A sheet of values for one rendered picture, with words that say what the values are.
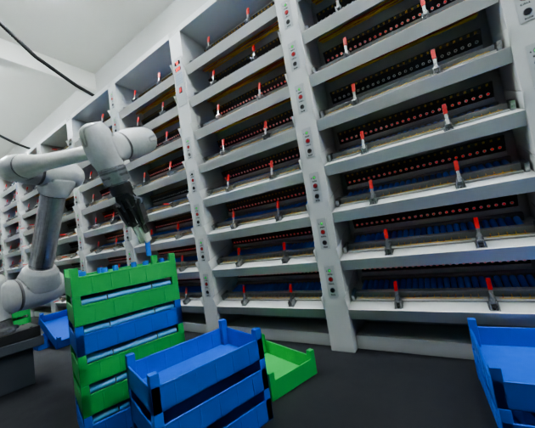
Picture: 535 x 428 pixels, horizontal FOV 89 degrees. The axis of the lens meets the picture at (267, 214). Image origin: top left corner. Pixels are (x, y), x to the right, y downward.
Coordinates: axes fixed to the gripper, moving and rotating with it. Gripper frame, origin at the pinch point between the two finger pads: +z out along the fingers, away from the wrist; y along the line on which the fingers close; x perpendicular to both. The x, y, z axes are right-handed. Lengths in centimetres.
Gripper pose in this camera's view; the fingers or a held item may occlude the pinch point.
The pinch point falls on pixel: (143, 233)
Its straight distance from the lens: 115.3
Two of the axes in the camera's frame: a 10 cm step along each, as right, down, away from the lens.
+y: 9.3, -1.7, -3.2
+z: 2.7, 9.0, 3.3
